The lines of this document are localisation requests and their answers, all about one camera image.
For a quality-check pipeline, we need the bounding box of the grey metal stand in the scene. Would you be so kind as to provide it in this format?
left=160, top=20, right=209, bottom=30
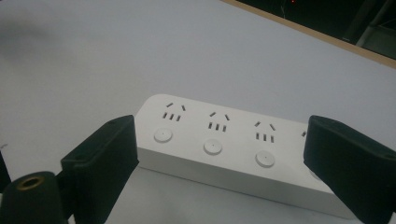
left=342, top=0, right=396, bottom=60

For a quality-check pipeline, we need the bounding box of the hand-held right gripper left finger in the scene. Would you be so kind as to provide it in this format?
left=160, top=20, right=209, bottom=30
left=60, top=114, right=140, bottom=224

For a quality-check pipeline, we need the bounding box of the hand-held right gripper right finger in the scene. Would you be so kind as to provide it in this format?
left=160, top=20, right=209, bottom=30
left=303, top=115, right=396, bottom=224

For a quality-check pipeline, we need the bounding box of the white power strip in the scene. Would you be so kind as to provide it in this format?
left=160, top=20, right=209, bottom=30
left=134, top=93, right=358, bottom=220

